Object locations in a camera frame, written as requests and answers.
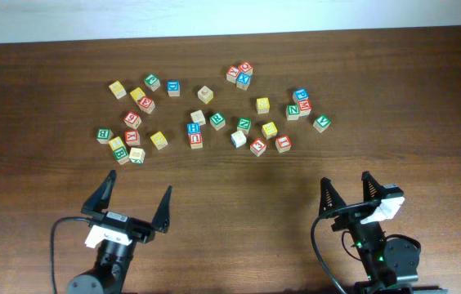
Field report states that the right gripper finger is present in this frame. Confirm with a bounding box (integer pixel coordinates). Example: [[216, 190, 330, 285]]
[[361, 171, 384, 202], [319, 177, 347, 219]]

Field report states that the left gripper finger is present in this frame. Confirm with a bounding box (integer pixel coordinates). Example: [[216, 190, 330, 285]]
[[151, 185, 172, 234], [81, 170, 117, 216]]

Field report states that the yellow S block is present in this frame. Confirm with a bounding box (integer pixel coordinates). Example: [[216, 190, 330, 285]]
[[150, 131, 168, 150]]

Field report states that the green R block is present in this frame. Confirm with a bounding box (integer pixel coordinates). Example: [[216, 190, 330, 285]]
[[209, 112, 226, 131]]

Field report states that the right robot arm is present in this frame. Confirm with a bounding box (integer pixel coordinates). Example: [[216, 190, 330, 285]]
[[311, 171, 422, 293]]

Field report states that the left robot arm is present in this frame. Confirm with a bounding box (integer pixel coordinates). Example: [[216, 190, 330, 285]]
[[66, 170, 172, 293]]

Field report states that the green B block lower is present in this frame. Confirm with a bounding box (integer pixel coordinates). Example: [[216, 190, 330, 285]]
[[113, 147, 130, 165]]

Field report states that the green b block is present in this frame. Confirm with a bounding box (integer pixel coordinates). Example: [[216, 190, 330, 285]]
[[96, 128, 114, 145], [113, 147, 130, 165]]

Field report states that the plain block green bottom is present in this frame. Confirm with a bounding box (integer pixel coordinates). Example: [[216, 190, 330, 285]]
[[129, 147, 145, 164]]

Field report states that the yellow block above B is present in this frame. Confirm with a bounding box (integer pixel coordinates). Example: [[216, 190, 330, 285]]
[[108, 136, 125, 151]]

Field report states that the green B block left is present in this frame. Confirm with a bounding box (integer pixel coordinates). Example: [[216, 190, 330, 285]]
[[96, 128, 114, 145]]

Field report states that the red y block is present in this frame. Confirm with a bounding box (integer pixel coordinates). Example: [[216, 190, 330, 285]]
[[226, 66, 240, 83], [124, 130, 141, 147]]

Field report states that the red I block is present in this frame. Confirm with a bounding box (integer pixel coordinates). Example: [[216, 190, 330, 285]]
[[275, 136, 292, 154]]

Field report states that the green V block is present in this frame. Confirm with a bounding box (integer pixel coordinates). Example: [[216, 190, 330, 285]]
[[313, 115, 331, 133]]

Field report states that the red 6 block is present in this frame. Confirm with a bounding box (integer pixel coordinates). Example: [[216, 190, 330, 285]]
[[123, 111, 141, 130]]

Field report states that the red 3 block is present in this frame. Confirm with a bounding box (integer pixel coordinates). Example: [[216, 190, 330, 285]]
[[249, 138, 266, 157]]

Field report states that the red U block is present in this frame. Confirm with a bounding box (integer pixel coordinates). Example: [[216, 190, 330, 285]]
[[189, 132, 203, 149]]

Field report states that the yellow block centre right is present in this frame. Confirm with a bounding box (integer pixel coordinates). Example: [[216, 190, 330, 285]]
[[262, 122, 278, 140]]

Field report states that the green N block right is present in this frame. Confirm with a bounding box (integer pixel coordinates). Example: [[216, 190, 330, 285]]
[[285, 105, 300, 121]]

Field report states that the green n block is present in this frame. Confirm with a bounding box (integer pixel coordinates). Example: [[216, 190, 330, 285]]
[[237, 118, 252, 135], [285, 105, 300, 121]]

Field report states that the red M block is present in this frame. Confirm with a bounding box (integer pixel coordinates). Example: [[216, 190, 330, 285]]
[[298, 100, 312, 117]]

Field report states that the blue H block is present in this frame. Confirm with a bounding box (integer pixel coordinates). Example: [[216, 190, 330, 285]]
[[186, 122, 200, 135]]

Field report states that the red E block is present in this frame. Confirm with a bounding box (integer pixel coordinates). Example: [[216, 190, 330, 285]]
[[137, 96, 155, 114]]

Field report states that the blue P block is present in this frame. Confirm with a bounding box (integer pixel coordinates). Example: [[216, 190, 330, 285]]
[[293, 88, 309, 103]]

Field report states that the white blue-edged block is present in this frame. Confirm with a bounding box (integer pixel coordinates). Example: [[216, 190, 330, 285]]
[[230, 131, 247, 148]]

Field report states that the plain wooden block centre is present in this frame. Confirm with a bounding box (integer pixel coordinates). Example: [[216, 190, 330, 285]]
[[190, 109, 206, 126]]

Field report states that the yellow block far left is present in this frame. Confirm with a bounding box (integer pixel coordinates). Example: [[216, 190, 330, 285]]
[[109, 81, 127, 100]]

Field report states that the yellow block beside E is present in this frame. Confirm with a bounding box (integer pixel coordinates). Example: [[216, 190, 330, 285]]
[[130, 87, 145, 103]]

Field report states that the green N block centre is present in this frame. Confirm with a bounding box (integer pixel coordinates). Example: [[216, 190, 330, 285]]
[[237, 118, 252, 135]]

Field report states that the yellow block upper right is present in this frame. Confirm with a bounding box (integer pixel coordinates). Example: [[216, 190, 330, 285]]
[[256, 97, 270, 114]]

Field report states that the green P block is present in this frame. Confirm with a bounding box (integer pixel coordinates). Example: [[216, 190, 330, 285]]
[[144, 73, 161, 91]]

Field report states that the plain picture block top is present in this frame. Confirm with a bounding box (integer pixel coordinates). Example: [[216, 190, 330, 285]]
[[197, 86, 214, 104]]

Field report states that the blue D block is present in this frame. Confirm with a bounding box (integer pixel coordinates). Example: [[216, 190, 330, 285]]
[[167, 80, 181, 97]]

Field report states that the blue X block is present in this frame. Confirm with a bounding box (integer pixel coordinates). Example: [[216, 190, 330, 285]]
[[236, 73, 251, 91]]

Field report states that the red Q block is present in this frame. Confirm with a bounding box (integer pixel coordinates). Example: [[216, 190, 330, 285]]
[[238, 61, 253, 76]]

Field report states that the red Y block top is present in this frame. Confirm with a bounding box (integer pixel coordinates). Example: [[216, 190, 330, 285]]
[[226, 66, 240, 83]]

